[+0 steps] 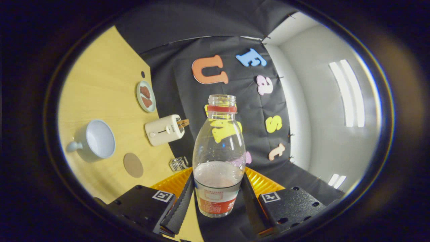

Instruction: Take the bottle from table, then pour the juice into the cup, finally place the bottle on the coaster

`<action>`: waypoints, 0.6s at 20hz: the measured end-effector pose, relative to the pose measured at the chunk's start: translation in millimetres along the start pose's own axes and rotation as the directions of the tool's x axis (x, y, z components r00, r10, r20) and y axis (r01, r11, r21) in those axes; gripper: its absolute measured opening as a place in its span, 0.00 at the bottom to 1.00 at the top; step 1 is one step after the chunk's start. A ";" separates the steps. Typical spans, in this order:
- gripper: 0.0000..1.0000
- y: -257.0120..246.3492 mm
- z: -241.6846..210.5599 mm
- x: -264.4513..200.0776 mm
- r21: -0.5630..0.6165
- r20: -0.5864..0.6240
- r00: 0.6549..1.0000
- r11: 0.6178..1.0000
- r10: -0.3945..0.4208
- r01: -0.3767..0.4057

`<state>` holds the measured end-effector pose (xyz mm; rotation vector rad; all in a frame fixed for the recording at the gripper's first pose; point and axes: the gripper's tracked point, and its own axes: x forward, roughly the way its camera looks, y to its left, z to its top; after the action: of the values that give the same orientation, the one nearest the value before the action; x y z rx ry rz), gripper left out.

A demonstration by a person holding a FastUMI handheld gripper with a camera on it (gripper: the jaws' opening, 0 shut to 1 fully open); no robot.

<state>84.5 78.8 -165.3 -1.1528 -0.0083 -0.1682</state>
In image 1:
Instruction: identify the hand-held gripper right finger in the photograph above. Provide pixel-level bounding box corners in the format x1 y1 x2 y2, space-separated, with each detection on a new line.
240 167 338 236

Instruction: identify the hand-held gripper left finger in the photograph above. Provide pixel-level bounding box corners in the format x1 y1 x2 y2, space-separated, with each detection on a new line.
107 167 195 236

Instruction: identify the clear plastic juice bottle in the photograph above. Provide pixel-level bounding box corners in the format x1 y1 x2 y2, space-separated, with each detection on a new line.
192 94 247 218

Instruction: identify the round brown coaster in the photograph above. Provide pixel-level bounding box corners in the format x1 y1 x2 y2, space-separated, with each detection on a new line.
123 153 144 178

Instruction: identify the pale grey cup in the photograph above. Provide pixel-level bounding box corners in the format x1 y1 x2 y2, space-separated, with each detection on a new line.
66 119 116 161

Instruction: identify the cream toaster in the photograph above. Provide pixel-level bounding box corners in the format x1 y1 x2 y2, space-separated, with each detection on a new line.
145 114 185 147

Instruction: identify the ceiling light panel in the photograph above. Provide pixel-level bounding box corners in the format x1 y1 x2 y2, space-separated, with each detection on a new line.
328 174 347 189
329 59 366 127

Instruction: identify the pale round plate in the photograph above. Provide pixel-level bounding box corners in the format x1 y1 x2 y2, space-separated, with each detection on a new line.
136 80 157 113

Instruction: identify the wooden table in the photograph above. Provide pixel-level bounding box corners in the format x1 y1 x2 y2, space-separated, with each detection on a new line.
58 25 205 242

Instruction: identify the small metal wire rack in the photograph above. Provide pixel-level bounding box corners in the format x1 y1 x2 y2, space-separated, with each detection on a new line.
169 156 189 172

